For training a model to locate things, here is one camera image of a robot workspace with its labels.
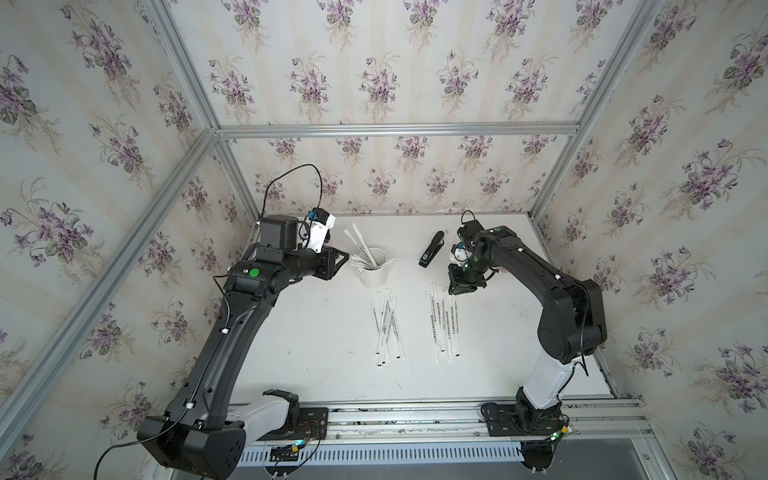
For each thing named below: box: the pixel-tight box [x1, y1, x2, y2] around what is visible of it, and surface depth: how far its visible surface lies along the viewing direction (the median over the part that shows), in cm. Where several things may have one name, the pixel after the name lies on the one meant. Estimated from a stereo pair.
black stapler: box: [418, 230, 445, 268], surface depth 107 cm
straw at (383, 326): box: [378, 288, 389, 367], surface depth 92 cm
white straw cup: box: [363, 248, 388, 289], surface depth 97 cm
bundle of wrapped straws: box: [343, 223, 398, 279], surface depth 95 cm
